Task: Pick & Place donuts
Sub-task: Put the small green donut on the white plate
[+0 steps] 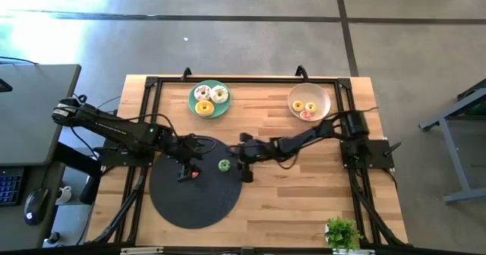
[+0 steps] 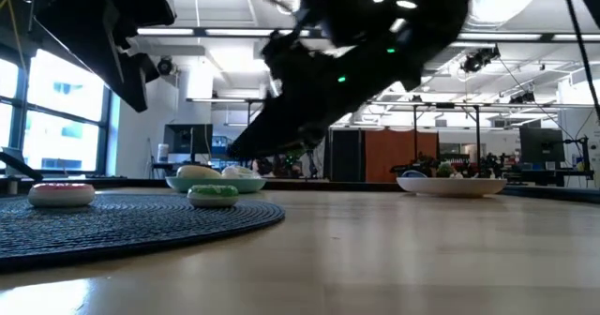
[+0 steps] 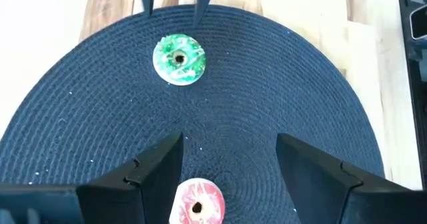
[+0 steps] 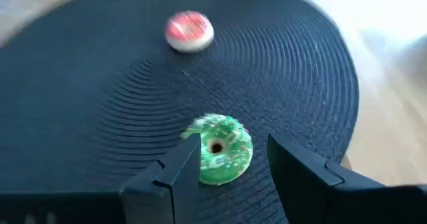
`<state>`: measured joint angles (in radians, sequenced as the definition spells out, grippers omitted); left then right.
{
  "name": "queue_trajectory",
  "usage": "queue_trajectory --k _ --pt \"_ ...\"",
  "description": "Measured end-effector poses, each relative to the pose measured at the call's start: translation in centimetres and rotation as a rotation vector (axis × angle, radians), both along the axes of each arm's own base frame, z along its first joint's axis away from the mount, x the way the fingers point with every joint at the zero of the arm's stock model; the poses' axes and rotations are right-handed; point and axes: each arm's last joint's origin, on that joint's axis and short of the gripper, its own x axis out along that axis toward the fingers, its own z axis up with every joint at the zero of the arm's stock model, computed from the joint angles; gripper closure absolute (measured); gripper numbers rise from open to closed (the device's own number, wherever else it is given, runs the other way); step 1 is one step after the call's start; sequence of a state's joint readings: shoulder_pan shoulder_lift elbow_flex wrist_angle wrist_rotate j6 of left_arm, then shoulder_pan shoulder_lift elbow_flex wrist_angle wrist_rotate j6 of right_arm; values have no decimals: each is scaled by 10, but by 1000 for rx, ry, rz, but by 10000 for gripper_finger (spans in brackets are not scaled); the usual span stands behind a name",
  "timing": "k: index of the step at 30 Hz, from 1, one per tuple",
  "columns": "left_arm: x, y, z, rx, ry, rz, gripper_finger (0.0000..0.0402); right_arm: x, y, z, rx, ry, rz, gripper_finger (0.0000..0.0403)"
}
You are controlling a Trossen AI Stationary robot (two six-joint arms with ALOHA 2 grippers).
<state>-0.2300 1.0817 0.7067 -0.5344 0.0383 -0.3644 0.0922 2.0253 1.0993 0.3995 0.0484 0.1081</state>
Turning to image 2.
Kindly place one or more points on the long ceiling strip light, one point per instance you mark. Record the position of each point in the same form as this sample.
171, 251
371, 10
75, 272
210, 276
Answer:
164, 32

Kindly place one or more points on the white shallow bowl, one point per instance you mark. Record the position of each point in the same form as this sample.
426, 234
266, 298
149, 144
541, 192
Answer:
450, 187

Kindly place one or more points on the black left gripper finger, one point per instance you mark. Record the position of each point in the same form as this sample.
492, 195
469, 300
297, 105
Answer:
94, 48
133, 66

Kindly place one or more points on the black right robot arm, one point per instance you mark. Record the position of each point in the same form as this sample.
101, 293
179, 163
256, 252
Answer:
422, 29

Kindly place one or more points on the blue frosted donut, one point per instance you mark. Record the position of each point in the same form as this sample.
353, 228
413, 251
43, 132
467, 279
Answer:
415, 171

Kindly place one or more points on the black metal stand frame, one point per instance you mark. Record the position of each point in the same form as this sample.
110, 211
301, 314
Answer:
477, 132

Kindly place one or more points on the black round woven placemat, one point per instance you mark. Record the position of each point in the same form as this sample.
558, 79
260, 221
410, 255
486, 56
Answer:
117, 230

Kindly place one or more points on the white round toy item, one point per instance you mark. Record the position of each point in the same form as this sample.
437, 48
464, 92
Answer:
199, 171

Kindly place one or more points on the light green bowl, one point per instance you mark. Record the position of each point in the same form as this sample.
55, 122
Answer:
175, 184

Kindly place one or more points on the large glass window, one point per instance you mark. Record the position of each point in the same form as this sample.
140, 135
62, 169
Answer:
63, 118

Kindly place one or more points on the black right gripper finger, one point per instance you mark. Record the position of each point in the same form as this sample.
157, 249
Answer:
304, 139
267, 132

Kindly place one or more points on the person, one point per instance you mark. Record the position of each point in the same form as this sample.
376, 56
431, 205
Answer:
266, 167
424, 165

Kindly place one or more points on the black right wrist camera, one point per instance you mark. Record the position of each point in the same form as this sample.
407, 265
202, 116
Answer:
281, 52

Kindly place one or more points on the dark office desk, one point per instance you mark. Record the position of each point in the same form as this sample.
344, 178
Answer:
548, 176

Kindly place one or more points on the black cabinet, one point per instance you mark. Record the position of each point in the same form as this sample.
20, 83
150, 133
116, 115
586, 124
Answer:
346, 155

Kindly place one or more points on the orange partition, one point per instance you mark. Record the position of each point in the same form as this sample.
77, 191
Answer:
394, 155

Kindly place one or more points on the small pink frosted donut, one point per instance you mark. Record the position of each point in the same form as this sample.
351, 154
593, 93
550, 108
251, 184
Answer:
61, 197

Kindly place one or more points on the green leafy plant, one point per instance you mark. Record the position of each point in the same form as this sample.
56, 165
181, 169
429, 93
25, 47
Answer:
294, 158

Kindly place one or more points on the black ceiling camera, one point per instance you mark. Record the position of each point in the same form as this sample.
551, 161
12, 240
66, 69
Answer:
478, 61

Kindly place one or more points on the black computer monitor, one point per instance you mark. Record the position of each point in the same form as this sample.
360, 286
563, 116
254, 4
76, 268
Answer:
541, 144
187, 139

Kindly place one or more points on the black slanted bar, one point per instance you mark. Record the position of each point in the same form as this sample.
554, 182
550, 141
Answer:
21, 167

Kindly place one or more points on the round black wall camera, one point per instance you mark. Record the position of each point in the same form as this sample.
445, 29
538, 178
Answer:
164, 65

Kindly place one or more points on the white cylinder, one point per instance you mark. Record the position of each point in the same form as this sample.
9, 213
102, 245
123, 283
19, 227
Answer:
163, 153

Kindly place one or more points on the black table edge frame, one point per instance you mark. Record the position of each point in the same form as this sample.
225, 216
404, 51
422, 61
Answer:
328, 185

